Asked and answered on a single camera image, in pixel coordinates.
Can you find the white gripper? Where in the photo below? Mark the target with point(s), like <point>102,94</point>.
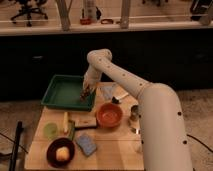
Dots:
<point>91,79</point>

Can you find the dark grape bunch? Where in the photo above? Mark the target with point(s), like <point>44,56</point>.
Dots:
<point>84,94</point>

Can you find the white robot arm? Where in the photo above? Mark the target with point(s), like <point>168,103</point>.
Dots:
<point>164,139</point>

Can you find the green plastic tray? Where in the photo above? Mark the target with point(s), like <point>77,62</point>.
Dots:
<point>64,91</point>

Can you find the light blue cloth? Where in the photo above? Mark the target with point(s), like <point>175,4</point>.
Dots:
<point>107,91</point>

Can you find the orange bowl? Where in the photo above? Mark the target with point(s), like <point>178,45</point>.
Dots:
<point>109,115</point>

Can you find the brown wooden block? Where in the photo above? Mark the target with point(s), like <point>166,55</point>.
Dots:
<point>85,123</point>

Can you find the green rectangular block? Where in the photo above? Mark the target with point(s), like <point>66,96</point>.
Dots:
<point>71,130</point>

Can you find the red round object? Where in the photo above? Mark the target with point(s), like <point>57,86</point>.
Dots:
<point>86,21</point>

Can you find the metal cup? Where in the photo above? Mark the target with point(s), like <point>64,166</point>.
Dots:
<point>134,116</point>

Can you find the blue sponge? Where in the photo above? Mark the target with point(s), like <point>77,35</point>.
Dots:
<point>86,143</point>

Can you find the yellow round fruit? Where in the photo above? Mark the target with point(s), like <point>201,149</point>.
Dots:
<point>62,154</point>

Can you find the black pole stand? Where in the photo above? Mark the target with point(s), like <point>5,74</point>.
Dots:
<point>14,155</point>

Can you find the black office chair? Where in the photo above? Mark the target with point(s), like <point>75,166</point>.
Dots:
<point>27,10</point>

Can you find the white handled brush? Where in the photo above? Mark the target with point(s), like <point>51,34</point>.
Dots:
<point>117,99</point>

